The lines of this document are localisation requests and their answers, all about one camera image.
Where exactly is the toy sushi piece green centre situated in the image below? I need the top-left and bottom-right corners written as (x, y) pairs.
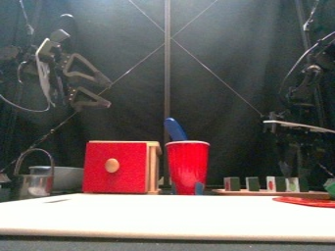
top-left (245, 176), bottom-right (262, 192)
top-left (286, 176), bottom-right (310, 193)

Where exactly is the toy sushi piece red centre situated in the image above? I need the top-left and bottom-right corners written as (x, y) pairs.
top-left (266, 176), bottom-right (289, 193)
top-left (223, 176), bottom-right (242, 192)

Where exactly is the red plate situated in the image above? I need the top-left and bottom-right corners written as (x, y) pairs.
top-left (273, 195), bottom-right (335, 209)

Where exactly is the wooden sushi tray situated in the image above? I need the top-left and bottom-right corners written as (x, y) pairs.
top-left (211, 188), bottom-right (332, 201)

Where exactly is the white cutting board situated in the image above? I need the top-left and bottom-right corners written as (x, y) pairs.
top-left (0, 192), bottom-right (335, 244)

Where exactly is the green toy object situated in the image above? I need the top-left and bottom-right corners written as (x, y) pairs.
top-left (322, 178), bottom-right (335, 199)

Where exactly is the red plastic cup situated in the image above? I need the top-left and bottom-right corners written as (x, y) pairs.
top-left (165, 140), bottom-right (211, 196)

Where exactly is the red wooden box with knob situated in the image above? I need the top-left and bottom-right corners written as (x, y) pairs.
top-left (82, 140), bottom-right (165, 195)

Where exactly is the right wrist camera mount plate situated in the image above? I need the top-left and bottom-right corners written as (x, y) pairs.
top-left (262, 111), bottom-right (335, 134)

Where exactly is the thin diagonal brace wire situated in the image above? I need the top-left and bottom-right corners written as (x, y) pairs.
top-left (127, 0), bottom-right (265, 118)
top-left (0, 0), bottom-right (221, 175)

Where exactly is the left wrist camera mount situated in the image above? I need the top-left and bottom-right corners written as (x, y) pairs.
top-left (34, 28), bottom-right (73, 57)

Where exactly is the grey left arm cable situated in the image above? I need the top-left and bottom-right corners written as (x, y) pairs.
top-left (0, 60), bottom-right (53, 114)

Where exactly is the vertical metal frame pole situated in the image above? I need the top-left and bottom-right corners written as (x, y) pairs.
top-left (163, 0), bottom-right (173, 188)

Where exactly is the blue handled toy knife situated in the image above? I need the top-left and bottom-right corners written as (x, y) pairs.
top-left (165, 117), bottom-right (190, 142)

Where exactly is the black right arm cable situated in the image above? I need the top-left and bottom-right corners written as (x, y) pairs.
top-left (280, 30), bottom-right (335, 96)

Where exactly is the small metal bucket with handle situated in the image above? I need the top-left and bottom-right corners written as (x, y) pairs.
top-left (14, 147), bottom-right (57, 199)

